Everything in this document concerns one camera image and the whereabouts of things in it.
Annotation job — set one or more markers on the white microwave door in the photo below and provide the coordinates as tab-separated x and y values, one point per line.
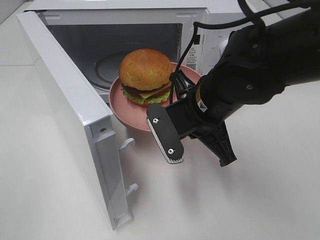
83	118

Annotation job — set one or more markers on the white microwave oven body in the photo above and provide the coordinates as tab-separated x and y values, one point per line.
91	30

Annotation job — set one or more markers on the burger with lettuce and cheese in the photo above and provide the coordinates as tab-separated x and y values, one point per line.
145	77

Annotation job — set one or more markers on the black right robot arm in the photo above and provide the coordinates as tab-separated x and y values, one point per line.
275	48

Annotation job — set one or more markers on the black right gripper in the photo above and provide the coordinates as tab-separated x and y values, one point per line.
192	115

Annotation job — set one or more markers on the upper white round knob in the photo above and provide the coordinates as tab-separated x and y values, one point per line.
222	45

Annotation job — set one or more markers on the white warning label sticker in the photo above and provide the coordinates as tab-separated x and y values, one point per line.
191	59

